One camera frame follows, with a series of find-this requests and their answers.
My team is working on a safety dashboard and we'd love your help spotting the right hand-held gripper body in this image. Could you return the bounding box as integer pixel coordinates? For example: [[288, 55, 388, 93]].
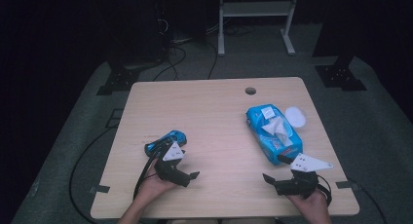
[[276, 153, 334, 199]]

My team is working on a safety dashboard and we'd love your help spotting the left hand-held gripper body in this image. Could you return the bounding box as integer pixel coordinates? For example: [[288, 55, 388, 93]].
[[154, 141, 193, 188]]

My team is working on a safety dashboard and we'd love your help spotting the blue wet wipes pack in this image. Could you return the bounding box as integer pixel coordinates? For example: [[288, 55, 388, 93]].
[[245, 103, 307, 167]]

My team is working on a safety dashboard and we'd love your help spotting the person's left hand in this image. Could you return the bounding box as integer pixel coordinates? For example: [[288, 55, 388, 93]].
[[135, 162, 179, 206]]

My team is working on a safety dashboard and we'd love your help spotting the person's right hand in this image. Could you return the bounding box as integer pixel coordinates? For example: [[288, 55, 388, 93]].
[[286, 188, 332, 224]]

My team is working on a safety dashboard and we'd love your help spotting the grey tape piece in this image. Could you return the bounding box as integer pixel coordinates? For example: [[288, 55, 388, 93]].
[[335, 180, 360, 191], [89, 184, 111, 195]]

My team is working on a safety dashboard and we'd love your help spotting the black stand base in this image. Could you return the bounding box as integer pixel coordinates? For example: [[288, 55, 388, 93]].
[[95, 66, 142, 96], [315, 53, 368, 93]]

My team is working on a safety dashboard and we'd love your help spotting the white metal stand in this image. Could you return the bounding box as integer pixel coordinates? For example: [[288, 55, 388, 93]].
[[217, 0, 301, 57]]

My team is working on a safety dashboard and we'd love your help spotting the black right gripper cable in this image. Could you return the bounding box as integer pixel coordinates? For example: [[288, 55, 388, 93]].
[[316, 173, 333, 206]]

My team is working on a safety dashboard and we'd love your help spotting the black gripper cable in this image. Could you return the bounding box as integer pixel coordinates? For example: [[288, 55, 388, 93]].
[[316, 173, 333, 206], [132, 145, 164, 201]]

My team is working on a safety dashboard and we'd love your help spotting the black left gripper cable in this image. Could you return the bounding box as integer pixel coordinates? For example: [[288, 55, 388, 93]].
[[132, 145, 164, 201]]

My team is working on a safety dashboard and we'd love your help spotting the long black floor cable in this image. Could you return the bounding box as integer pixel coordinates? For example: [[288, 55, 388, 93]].
[[68, 126, 119, 224], [350, 178, 390, 224]]

